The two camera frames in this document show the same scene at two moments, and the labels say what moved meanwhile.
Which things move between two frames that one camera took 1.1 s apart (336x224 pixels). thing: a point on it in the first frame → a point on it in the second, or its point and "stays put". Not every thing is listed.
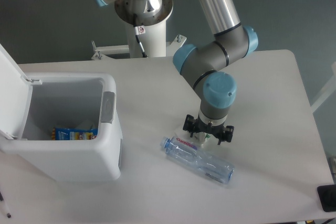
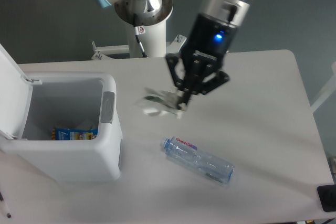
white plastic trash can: x=70 y=100 stays put
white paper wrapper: x=199 y=138 → x=156 y=102
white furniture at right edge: x=331 y=88 stays put
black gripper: x=190 y=124 → x=208 y=38
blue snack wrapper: x=58 y=134 stays put
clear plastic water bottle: x=207 y=164 stays put
